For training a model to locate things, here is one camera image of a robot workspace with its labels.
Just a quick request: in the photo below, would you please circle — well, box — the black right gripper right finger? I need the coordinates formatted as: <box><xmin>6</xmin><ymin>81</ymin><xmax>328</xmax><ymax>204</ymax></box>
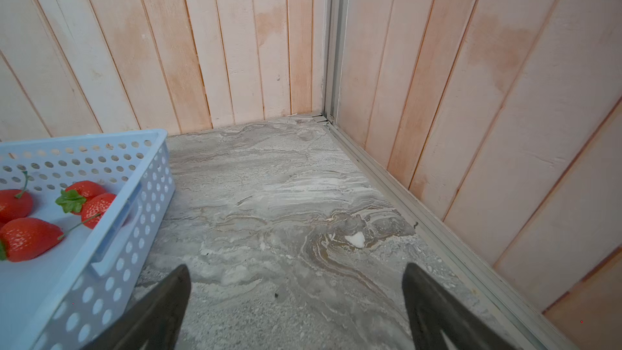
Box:
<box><xmin>402</xmin><ymin>262</ymin><xmax>513</xmax><ymax>349</ymax></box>

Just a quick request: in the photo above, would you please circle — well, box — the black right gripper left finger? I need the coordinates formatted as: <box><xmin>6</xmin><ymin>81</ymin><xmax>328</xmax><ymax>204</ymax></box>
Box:
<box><xmin>84</xmin><ymin>264</ymin><xmax>191</xmax><ymax>349</ymax></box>

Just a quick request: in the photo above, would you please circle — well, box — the light blue perforated plastic basket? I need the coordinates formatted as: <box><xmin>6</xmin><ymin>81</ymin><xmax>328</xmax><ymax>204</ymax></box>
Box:
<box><xmin>1</xmin><ymin>129</ymin><xmax>176</xmax><ymax>349</ymax></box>

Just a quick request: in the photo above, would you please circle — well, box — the red strawberry with stem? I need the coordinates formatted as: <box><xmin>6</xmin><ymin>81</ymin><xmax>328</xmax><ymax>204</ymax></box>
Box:
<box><xmin>55</xmin><ymin>191</ymin><xmax>117</xmax><ymax>229</ymax></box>

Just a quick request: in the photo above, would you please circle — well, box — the red strawberry with green leaves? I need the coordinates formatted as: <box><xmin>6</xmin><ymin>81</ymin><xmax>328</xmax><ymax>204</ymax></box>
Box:
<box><xmin>55</xmin><ymin>181</ymin><xmax>107</xmax><ymax>215</ymax></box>

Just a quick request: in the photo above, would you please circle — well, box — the large red strawberry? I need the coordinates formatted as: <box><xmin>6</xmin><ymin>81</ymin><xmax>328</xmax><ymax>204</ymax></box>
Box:
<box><xmin>1</xmin><ymin>217</ymin><xmax>63</xmax><ymax>263</ymax></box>

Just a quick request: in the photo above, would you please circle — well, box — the red strawberry in basket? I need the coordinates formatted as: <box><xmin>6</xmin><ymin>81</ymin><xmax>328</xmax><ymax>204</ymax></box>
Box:
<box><xmin>0</xmin><ymin>171</ymin><xmax>34</xmax><ymax>226</ymax></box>

